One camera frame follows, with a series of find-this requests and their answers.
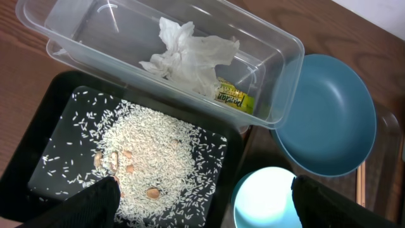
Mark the dark blue plate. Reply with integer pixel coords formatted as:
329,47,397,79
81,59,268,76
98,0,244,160
271,54,377,177

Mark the black plastic tray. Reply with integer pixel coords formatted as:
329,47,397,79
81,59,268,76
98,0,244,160
1,71,244,227

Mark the light blue bowl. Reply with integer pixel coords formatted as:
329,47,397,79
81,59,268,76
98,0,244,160
231,167,302,228

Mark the brown serving tray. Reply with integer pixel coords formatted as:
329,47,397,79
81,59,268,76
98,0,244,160
237,103,402,223

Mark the rice pile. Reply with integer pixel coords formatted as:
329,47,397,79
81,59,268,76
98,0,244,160
28,87,228,227

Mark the green yellow snack wrapper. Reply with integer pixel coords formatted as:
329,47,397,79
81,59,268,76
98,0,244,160
215,78,255,114

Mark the clear plastic waste bin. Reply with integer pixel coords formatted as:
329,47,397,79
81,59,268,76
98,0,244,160
15,0,304,129

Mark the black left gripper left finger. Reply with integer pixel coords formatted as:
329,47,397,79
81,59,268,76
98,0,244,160
20,177,121,228

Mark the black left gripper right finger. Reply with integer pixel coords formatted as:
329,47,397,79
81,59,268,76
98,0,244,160
291,175,399,228

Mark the wooden chopstick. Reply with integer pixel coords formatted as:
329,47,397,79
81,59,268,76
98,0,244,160
356,161,366,207

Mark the white paper napkin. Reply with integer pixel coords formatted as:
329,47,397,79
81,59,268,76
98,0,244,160
140,17,240,99

